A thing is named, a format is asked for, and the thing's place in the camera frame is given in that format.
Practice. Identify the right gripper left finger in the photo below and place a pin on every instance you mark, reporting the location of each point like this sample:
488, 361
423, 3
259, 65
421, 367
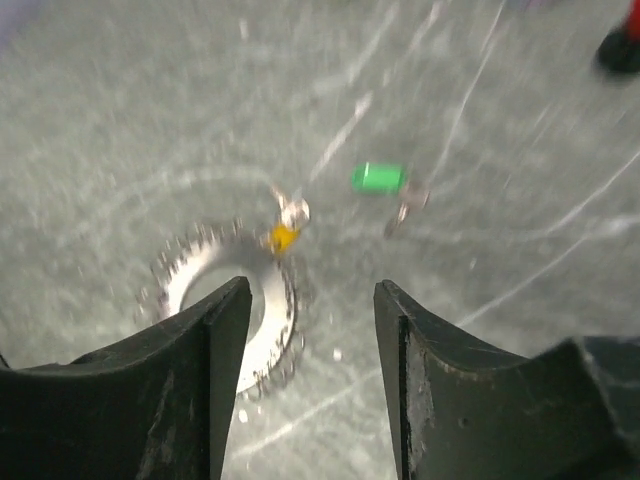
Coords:
105, 416

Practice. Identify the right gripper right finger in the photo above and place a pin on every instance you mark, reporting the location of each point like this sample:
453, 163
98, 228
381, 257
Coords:
461, 408

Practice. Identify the green tagged key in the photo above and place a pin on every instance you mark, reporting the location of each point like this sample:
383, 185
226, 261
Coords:
391, 179

